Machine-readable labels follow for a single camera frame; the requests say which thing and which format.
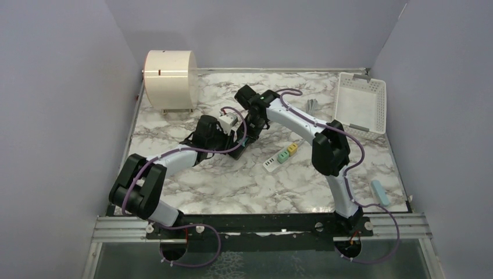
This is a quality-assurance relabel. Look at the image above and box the white plastic basket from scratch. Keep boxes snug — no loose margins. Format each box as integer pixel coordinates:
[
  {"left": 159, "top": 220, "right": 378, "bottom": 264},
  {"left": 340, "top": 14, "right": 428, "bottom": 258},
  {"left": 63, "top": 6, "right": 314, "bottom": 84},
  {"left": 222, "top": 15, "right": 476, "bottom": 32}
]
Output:
[{"left": 334, "top": 72, "right": 387, "bottom": 140}]

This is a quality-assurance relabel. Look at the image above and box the white power strip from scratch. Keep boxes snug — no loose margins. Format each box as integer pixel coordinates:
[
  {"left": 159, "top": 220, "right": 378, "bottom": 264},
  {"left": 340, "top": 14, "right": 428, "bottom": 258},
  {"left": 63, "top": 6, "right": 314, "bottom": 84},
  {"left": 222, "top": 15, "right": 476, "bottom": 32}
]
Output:
[{"left": 262, "top": 148, "right": 292, "bottom": 173}]

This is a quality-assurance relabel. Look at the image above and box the light blue block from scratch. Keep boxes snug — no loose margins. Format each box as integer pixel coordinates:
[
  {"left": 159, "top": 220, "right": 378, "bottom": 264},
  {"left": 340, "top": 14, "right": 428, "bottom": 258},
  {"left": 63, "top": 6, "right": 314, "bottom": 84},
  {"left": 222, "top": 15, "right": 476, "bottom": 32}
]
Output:
[{"left": 370, "top": 180, "right": 391, "bottom": 207}]

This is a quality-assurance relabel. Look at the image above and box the green usb charger plug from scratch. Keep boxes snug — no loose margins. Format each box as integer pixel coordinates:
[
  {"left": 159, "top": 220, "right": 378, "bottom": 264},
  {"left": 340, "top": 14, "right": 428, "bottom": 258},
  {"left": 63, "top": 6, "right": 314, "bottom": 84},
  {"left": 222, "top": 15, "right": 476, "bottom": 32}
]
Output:
[{"left": 277, "top": 150, "right": 290, "bottom": 164}]

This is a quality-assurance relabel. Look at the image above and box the black mounting rail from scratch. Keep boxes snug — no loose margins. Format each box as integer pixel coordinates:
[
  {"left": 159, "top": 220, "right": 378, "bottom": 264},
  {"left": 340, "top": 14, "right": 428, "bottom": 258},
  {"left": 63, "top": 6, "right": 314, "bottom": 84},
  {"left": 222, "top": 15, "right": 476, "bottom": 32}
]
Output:
[{"left": 146, "top": 209, "right": 373, "bottom": 252}]

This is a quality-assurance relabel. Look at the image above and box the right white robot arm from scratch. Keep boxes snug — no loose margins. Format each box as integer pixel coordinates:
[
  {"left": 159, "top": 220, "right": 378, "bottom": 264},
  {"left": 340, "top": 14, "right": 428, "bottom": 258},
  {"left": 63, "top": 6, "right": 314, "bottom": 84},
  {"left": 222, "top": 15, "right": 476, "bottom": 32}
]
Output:
[{"left": 230, "top": 85, "right": 363, "bottom": 237}]

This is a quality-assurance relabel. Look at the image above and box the cream cylindrical drum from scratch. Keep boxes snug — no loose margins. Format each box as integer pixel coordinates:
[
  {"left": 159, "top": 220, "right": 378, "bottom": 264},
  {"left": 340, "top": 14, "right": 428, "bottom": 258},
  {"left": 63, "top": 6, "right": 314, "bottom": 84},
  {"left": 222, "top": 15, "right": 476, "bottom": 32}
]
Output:
[{"left": 142, "top": 50, "right": 199, "bottom": 112}]

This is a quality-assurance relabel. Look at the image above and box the black power strip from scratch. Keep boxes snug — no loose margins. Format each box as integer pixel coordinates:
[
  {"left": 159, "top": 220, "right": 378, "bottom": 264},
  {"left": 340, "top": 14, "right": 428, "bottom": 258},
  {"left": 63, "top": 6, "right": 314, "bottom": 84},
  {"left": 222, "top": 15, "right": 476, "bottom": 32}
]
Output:
[{"left": 228, "top": 137, "right": 256, "bottom": 160}]

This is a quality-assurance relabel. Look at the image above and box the yellow usb charger plug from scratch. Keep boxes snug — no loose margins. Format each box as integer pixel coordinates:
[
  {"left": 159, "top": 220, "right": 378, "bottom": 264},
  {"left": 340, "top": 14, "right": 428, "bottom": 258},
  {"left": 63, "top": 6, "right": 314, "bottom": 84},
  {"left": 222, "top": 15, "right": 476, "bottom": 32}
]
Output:
[{"left": 287, "top": 143, "right": 298, "bottom": 156}]

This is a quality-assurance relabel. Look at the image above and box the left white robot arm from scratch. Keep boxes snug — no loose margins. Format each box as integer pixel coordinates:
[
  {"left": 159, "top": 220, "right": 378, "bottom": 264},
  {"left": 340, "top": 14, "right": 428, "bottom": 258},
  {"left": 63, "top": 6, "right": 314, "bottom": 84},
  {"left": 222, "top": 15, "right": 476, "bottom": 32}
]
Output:
[{"left": 109, "top": 115, "right": 246, "bottom": 239}]

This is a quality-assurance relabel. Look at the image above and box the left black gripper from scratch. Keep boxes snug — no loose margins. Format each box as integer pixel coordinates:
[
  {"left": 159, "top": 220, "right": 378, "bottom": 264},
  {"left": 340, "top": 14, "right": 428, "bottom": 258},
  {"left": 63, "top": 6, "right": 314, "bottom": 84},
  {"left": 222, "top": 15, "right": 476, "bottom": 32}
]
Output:
[{"left": 206, "top": 123, "right": 234, "bottom": 155}]

